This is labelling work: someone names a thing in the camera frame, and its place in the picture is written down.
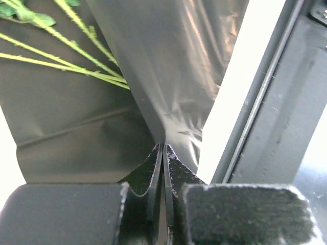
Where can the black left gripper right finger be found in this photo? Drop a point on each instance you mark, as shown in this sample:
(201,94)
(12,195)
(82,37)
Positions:
(183,193)

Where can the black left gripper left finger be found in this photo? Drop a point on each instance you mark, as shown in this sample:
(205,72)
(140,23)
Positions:
(140,206)

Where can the black paper flower wrap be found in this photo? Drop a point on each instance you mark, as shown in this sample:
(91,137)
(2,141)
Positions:
(173,55)

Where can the pink artificial flower bouquet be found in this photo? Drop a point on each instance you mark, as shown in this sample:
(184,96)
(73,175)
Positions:
(57,36)

